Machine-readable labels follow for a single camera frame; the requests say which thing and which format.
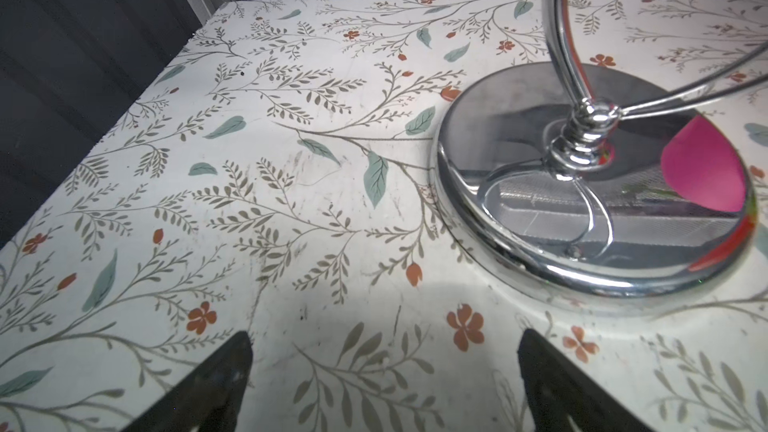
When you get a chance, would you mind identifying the chrome wine glass rack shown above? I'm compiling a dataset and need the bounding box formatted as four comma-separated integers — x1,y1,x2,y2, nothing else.
431,0,759,314

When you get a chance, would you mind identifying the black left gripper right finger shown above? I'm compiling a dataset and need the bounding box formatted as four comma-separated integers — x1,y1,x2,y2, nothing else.
517,329,650,431

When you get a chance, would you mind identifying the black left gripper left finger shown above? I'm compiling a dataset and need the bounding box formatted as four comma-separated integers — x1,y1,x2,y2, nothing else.
125,331,253,431

